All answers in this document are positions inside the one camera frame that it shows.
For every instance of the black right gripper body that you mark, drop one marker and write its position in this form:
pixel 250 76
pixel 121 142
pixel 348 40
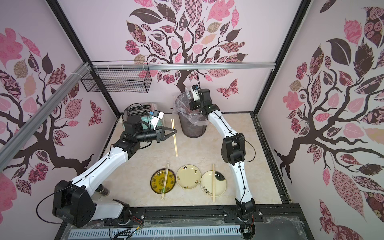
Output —
pixel 193 105

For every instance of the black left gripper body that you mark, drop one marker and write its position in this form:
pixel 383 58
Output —
pixel 158 133

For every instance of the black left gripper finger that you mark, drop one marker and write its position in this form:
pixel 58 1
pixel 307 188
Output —
pixel 167 129
pixel 168 134

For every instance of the disposable chopsticks red print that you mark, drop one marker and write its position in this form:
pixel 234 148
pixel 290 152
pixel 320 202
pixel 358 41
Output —
pixel 213 183

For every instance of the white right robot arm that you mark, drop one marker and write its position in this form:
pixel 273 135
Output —
pixel 233 150

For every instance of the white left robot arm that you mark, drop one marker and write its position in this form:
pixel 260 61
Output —
pixel 73 202

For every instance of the clear plastic bin liner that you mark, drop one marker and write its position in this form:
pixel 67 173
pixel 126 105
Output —
pixel 182 106

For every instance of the black mesh trash bin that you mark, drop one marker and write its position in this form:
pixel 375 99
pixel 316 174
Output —
pixel 191 130

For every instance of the mint green toaster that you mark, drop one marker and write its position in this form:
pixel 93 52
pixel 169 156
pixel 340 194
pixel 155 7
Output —
pixel 143 110

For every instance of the dark green yellow plate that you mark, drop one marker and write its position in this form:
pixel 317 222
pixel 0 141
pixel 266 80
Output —
pixel 157 181

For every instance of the cream middle plate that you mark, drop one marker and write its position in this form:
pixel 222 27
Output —
pixel 188 177

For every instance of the cream plate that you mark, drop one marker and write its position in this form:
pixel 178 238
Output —
pixel 206 183
pixel 188 177

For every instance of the cream right plate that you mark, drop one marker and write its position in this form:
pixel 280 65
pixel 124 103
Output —
pixel 206 183

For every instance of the dark lidded spice jar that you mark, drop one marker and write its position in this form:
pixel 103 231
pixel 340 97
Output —
pixel 102 190

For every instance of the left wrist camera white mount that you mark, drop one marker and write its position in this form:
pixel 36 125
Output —
pixel 156 116

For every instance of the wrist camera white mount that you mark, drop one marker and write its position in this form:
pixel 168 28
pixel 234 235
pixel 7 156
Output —
pixel 195 89
pixel 156 116

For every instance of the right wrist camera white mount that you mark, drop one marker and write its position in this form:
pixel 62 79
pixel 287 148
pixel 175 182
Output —
pixel 195 89

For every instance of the black wire wall basket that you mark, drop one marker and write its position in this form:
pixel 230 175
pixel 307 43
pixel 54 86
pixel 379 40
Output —
pixel 119 76

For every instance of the aluminium frame bar back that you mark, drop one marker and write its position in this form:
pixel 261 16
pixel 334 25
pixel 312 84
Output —
pixel 210 66

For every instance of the aluminium frame bar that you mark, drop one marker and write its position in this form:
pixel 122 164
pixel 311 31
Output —
pixel 210 66
pixel 13 146

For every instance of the white slotted cable duct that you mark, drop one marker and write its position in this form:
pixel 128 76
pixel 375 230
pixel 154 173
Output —
pixel 157 233

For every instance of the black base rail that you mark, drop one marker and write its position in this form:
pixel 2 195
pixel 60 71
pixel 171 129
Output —
pixel 227 213

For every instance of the aluminium frame bar left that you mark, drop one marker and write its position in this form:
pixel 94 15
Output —
pixel 13 146

